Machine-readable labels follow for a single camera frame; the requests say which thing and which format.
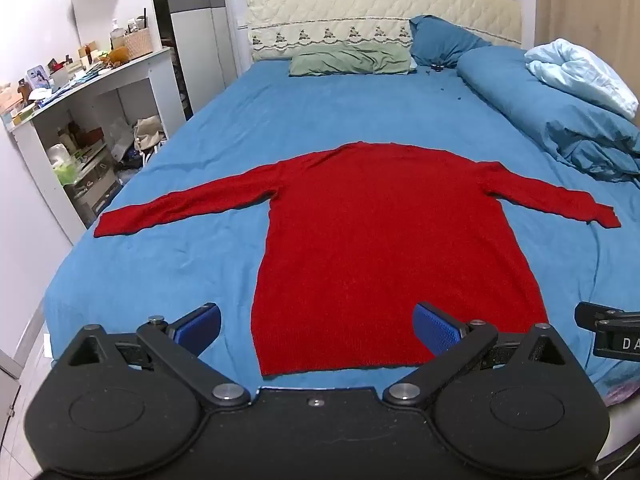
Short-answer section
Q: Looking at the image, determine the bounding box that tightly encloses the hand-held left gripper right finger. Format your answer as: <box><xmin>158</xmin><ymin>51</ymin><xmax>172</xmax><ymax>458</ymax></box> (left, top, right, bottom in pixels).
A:
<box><xmin>382</xmin><ymin>301</ymin><xmax>569</xmax><ymax>408</ymax></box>

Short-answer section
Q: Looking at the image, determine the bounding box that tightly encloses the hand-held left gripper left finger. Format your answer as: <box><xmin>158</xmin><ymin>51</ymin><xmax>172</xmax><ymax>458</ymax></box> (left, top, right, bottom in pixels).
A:
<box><xmin>67</xmin><ymin>302</ymin><xmax>252</xmax><ymax>409</ymax></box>

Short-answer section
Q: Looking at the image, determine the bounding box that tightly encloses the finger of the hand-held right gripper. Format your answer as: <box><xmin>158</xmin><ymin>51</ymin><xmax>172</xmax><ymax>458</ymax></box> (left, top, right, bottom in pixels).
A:
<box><xmin>574</xmin><ymin>301</ymin><xmax>624</xmax><ymax>333</ymax></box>

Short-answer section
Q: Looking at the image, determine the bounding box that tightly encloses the red knit sweater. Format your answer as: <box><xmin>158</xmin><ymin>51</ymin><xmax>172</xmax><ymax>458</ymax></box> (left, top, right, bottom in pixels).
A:
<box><xmin>94</xmin><ymin>142</ymin><xmax>622</xmax><ymax>379</ymax></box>

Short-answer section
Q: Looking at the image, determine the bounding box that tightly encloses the clear plastic storage box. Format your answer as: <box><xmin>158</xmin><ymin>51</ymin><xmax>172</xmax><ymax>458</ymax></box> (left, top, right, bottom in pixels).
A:
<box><xmin>62</xmin><ymin>159</ymin><xmax>124</xmax><ymax>227</ymax></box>

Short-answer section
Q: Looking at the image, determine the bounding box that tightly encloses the cream canvas bag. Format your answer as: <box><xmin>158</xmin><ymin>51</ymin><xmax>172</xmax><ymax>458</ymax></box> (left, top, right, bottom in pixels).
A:
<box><xmin>133</xmin><ymin>114</ymin><xmax>167</xmax><ymax>154</ymax></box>

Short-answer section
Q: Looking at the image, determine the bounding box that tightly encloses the green packet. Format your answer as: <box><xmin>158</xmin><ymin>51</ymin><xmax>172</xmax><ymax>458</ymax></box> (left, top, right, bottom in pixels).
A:
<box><xmin>52</xmin><ymin>144</ymin><xmax>84</xmax><ymax>187</ymax></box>

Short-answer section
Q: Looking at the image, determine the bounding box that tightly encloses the blue rolled duvet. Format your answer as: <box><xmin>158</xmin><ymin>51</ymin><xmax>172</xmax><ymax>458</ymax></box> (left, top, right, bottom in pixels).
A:
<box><xmin>456</xmin><ymin>45</ymin><xmax>640</xmax><ymax>184</ymax></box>

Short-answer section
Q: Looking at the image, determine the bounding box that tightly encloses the bed with blue sheet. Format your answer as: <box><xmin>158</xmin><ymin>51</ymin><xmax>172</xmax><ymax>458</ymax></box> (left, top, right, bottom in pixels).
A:
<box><xmin>42</xmin><ymin>54</ymin><xmax>640</xmax><ymax>407</ymax></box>

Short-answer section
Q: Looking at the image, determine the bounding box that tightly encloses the light blue blanket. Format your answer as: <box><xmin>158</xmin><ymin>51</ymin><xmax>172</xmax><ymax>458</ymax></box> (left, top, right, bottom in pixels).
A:
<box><xmin>523</xmin><ymin>38</ymin><xmax>640</xmax><ymax>121</ymax></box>

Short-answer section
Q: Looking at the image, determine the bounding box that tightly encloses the white desk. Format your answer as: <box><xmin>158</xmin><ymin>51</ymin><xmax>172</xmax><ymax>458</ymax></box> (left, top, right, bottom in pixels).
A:
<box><xmin>4</xmin><ymin>45</ymin><xmax>174</xmax><ymax>247</ymax></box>

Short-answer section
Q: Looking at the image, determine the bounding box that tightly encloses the green pillow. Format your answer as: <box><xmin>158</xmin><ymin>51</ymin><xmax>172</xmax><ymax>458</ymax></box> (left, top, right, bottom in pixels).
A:
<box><xmin>289</xmin><ymin>42</ymin><xmax>419</xmax><ymax>78</ymax></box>

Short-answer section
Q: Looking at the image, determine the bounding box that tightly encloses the white and grey wardrobe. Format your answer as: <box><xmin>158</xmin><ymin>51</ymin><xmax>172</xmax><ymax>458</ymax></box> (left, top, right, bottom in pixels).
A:
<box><xmin>148</xmin><ymin>0</ymin><xmax>239</xmax><ymax>122</ymax></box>

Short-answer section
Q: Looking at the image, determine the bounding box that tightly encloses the orange plush toy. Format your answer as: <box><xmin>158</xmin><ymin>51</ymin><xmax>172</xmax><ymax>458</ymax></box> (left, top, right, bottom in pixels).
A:
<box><xmin>99</xmin><ymin>45</ymin><xmax>131</xmax><ymax>67</ymax></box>

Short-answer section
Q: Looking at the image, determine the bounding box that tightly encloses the blue pillow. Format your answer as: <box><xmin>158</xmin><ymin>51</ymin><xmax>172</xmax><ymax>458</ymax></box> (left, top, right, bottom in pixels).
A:
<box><xmin>408</xmin><ymin>14</ymin><xmax>494</xmax><ymax>70</ymax></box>

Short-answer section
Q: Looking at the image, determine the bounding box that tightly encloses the wicker basket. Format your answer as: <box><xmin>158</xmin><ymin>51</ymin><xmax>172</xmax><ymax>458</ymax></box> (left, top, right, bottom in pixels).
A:
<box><xmin>123</xmin><ymin>27</ymin><xmax>154</xmax><ymax>60</ymax></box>

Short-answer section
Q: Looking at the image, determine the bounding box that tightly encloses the cream quilted headboard cover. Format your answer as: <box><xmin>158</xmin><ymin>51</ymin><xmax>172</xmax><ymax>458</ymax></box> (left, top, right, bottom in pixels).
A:
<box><xmin>246</xmin><ymin>0</ymin><xmax>524</xmax><ymax>64</ymax></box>

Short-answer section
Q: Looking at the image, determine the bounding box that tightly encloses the blue picture frame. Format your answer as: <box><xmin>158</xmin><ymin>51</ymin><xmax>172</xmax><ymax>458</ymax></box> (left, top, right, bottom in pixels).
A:
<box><xmin>27</xmin><ymin>63</ymin><xmax>51</xmax><ymax>91</ymax></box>

